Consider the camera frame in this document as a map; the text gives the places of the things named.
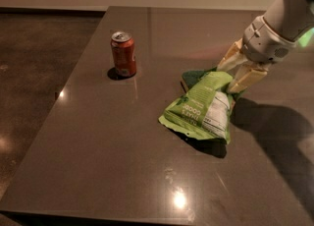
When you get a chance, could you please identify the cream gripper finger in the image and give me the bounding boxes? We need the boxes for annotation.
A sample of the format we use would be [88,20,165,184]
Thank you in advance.
[227,63,271,93]
[217,39,247,72]

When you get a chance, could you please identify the green rice chip bag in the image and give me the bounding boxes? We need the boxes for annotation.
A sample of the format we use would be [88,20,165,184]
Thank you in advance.
[158,72,233,143]

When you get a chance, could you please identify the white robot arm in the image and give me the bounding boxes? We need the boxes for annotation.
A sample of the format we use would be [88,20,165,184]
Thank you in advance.
[217,0,314,93]

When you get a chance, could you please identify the green and yellow sponge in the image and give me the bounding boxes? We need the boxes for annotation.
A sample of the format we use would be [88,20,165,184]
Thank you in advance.
[181,68,215,92]

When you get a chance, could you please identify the red soda can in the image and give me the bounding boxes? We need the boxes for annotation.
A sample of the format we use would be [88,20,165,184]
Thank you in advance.
[111,30,136,78]

